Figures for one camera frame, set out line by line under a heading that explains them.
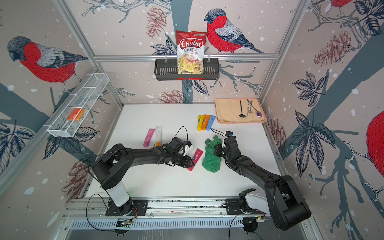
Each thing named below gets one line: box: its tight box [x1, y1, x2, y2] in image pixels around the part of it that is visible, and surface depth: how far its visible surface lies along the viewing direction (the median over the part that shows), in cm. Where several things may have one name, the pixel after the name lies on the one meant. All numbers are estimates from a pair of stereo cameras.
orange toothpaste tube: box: [201, 114, 210, 131], surface depth 109 cm
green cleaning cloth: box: [202, 135, 223, 173], surface depth 87 cm
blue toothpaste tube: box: [206, 115, 216, 131], surface depth 109 cm
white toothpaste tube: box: [155, 125, 163, 147], surface depth 102 cm
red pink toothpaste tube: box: [187, 148, 204, 172], surface depth 92 cm
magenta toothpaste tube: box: [143, 128, 156, 147], surface depth 102 cm
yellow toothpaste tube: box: [197, 114, 205, 131], surface depth 111 cm
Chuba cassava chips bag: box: [176, 30, 208, 75], surface depth 87 cm
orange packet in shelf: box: [68, 108, 86, 121], surface depth 73 cm
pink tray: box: [214, 98, 268, 124], surface depth 117 cm
